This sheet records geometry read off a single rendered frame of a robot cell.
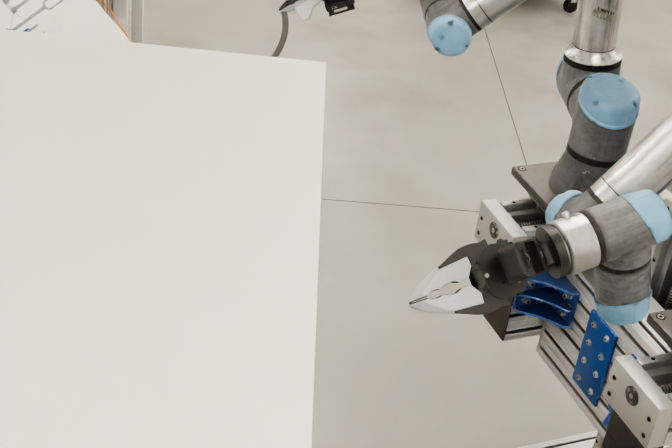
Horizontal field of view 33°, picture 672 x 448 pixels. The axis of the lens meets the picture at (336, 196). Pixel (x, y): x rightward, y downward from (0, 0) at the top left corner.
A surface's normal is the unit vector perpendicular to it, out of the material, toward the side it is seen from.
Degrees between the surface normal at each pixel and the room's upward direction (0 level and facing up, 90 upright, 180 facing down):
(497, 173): 0
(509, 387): 0
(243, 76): 0
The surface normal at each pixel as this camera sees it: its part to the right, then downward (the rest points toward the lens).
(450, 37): 0.04, 0.54
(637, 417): -0.93, 0.11
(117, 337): 0.11, -0.84
